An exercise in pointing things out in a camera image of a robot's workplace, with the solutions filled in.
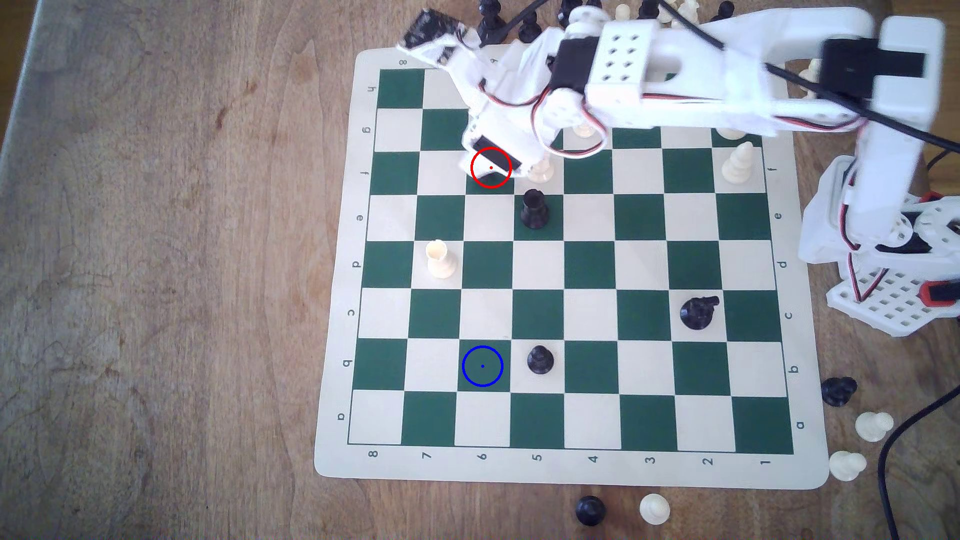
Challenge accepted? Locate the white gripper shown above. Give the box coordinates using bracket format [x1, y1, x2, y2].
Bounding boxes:
[397, 36, 560, 189]

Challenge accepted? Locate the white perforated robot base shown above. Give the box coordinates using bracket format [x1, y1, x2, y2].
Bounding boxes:
[825, 264, 960, 337]

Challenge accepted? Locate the black knight chess piece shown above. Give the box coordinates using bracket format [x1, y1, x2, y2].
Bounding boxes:
[679, 295, 721, 332]
[820, 376, 858, 408]

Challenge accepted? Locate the white bishop chess piece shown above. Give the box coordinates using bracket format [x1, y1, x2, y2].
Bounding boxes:
[721, 141, 756, 186]

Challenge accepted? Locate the green and cream chess mat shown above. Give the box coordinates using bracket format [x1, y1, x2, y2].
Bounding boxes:
[313, 45, 831, 491]

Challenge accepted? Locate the red and black clamp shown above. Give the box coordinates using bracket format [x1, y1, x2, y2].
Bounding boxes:
[921, 279, 960, 309]

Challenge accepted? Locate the black wrist camera board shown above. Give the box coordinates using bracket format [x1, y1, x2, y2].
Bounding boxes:
[403, 9, 468, 52]

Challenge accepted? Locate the thick black cable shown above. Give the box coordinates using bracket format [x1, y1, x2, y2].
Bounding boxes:
[876, 390, 960, 540]

